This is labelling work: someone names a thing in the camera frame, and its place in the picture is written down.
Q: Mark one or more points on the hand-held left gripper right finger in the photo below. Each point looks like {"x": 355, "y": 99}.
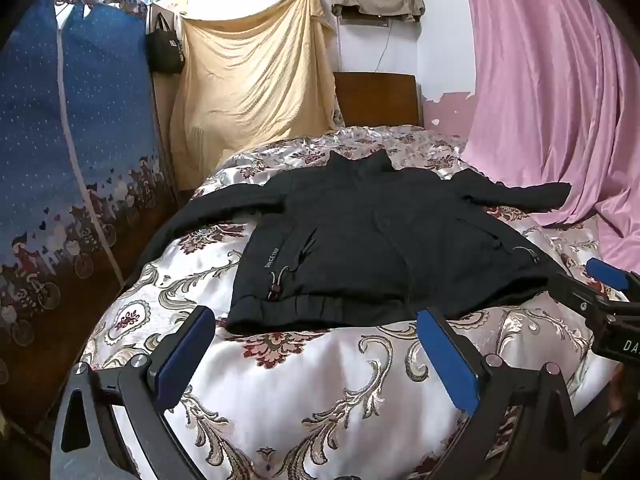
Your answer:
{"x": 447, "y": 360}

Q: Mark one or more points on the floral satin bedspread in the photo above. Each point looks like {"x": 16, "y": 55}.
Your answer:
{"x": 320, "y": 400}

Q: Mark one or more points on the blue fabric wardrobe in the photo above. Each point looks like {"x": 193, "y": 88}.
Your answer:
{"x": 70, "y": 135}

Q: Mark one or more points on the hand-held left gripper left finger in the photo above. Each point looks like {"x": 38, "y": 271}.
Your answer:
{"x": 184, "y": 356}

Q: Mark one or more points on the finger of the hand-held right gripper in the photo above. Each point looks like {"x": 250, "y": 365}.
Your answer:
{"x": 575, "y": 290}
{"x": 607, "y": 272}

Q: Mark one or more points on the black jacket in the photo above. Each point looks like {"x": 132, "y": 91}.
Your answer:
{"x": 360, "y": 240}

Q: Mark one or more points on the wooden headboard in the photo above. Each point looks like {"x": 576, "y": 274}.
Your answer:
{"x": 375, "y": 100}

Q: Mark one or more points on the yellow hanging sheet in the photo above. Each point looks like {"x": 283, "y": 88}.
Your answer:
{"x": 250, "y": 85}

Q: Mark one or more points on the black tote bag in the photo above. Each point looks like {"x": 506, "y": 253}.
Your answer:
{"x": 164, "y": 50}

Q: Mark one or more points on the pink curtain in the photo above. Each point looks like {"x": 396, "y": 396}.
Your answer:
{"x": 550, "y": 85}

